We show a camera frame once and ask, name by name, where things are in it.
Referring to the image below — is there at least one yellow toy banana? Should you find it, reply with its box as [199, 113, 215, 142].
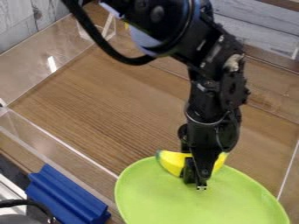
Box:
[155, 150, 230, 177]

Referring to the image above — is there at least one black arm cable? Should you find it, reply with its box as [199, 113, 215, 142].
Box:
[62, 0, 157, 67]

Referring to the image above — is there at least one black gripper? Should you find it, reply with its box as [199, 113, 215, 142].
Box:
[178, 108, 242, 190]

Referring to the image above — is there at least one blue plastic block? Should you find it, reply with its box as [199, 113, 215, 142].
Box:
[26, 164, 111, 224]

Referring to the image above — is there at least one clear acrylic corner bracket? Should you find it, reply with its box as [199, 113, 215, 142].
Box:
[76, 14, 117, 41]

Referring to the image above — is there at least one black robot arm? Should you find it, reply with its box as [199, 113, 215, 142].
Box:
[99, 0, 250, 189]

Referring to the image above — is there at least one green plate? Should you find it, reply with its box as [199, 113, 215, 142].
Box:
[115, 157, 293, 224]

